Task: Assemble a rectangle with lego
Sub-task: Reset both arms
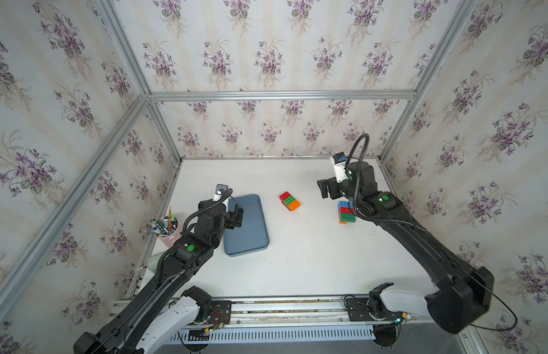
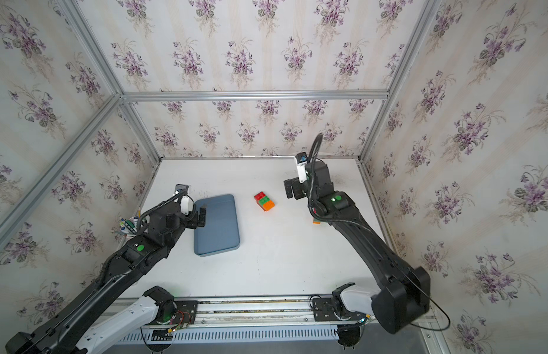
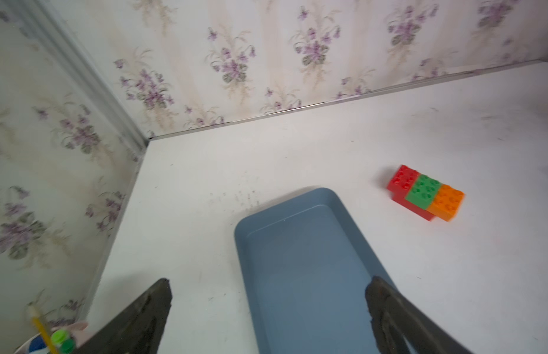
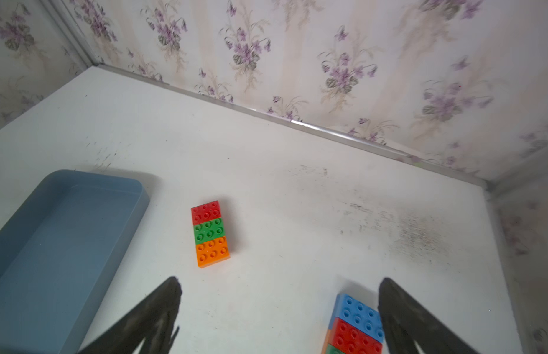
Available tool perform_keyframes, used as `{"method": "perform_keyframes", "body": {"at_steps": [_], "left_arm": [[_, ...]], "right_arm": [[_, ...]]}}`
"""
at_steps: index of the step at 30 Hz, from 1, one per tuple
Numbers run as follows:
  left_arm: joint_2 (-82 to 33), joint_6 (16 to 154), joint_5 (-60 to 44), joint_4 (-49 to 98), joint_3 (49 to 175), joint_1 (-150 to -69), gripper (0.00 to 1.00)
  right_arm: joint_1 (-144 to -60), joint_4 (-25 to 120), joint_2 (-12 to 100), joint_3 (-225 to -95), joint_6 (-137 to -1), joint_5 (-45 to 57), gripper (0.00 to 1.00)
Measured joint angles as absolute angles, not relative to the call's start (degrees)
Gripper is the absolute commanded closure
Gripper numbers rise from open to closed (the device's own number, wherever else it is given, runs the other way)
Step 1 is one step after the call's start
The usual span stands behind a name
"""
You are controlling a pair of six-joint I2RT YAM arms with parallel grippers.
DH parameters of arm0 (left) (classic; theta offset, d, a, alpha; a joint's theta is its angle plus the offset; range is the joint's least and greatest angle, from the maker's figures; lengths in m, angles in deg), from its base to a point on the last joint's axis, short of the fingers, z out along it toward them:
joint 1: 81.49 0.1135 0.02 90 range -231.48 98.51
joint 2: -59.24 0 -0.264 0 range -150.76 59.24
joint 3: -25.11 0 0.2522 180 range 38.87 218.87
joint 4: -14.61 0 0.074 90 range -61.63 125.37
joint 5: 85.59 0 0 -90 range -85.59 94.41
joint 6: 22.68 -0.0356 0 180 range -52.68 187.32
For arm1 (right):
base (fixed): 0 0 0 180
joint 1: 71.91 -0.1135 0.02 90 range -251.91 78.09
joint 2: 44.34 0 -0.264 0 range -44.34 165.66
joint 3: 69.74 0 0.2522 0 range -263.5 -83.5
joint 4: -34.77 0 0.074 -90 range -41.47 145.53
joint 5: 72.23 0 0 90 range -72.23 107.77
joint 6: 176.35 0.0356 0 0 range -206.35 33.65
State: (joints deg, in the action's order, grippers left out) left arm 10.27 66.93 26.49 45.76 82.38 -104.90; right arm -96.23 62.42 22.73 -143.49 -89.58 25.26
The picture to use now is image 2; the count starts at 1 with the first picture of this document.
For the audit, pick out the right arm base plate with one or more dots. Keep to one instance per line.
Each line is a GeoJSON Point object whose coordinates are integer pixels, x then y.
{"type": "Point", "coordinates": [327, 309]}

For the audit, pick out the blue-grey plastic tray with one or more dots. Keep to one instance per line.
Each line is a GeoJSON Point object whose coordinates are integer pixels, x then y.
{"type": "Point", "coordinates": [220, 233]}

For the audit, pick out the long red lego brick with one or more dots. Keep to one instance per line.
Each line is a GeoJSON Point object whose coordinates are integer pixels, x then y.
{"type": "Point", "coordinates": [259, 196]}

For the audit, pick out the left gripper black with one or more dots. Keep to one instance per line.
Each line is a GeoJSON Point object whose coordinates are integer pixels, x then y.
{"type": "Point", "coordinates": [193, 219]}

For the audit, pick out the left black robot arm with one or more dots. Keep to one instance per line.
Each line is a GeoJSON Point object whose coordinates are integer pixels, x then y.
{"type": "Point", "coordinates": [75, 328]}

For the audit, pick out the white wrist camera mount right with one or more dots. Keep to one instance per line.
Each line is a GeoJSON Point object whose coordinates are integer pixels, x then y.
{"type": "Point", "coordinates": [301, 160]}

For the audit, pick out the pen cup with pens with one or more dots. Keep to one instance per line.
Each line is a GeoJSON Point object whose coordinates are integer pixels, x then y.
{"type": "Point", "coordinates": [128, 227]}

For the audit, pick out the green lego brick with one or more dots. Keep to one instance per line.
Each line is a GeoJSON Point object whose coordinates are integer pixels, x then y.
{"type": "Point", "coordinates": [263, 200]}

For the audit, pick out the white slotted cable duct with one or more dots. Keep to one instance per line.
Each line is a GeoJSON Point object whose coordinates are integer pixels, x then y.
{"type": "Point", "coordinates": [220, 335]}

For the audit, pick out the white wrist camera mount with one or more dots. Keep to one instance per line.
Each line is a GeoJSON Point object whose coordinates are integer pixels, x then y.
{"type": "Point", "coordinates": [184, 200]}
{"type": "Point", "coordinates": [301, 160]}

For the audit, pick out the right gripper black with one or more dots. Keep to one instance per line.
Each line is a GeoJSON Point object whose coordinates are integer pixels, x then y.
{"type": "Point", "coordinates": [296, 184]}

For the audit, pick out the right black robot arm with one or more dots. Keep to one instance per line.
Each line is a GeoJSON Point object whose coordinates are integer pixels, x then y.
{"type": "Point", "coordinates": [404, 290]}

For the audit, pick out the aluminium rail frame front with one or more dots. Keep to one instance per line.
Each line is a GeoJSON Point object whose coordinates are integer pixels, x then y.
{"type": "Point", "coordinates": [264, 311]}

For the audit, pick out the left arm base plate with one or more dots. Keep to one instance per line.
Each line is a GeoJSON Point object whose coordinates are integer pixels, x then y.
{"type": "Point", "coordinates": [179, 315]}

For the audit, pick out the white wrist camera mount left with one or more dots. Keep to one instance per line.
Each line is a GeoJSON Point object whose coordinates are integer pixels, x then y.
{"type": "Point", "coordinates": [184, 200]}

